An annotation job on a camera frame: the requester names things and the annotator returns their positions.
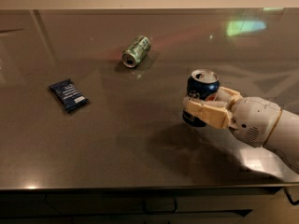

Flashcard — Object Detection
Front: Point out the dark blue snack packet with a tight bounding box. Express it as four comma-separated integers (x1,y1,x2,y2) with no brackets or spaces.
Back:
49,79,89,113

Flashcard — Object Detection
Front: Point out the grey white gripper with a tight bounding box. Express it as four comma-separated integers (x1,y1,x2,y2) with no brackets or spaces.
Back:
183,87,282,147

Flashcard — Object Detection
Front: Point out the black cable at right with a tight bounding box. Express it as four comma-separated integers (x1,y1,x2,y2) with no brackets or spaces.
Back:
283,187,299,206

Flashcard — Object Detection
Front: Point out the green soda can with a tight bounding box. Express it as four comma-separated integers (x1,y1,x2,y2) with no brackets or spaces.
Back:
121,35,151,68

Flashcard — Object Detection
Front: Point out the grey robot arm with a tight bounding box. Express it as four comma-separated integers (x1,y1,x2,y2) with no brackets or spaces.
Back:
183,87,299,173

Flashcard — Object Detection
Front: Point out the blue pepsi can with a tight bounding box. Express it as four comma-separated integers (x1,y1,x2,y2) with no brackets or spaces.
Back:
181,68,221,128

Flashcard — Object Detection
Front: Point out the black drawer handle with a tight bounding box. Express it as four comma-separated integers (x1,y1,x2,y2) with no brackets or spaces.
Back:
142,198,178,215

